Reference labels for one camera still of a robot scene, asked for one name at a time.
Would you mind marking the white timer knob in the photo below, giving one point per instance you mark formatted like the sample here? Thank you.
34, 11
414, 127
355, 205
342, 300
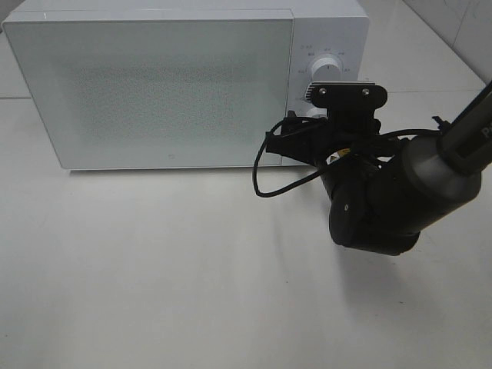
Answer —
317, 113

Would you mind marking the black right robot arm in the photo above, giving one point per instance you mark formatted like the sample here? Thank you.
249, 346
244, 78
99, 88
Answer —
384, 188

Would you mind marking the white microwave oven body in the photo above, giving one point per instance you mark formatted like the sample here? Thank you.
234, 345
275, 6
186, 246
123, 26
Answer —
319, 28

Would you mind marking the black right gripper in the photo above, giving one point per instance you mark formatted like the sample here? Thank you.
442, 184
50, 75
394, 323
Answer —
309, 139

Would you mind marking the white microwave door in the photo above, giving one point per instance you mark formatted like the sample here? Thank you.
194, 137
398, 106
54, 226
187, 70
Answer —
130, 95

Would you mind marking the upper white power knob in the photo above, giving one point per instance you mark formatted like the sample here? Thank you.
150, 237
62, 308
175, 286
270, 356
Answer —
326, 69

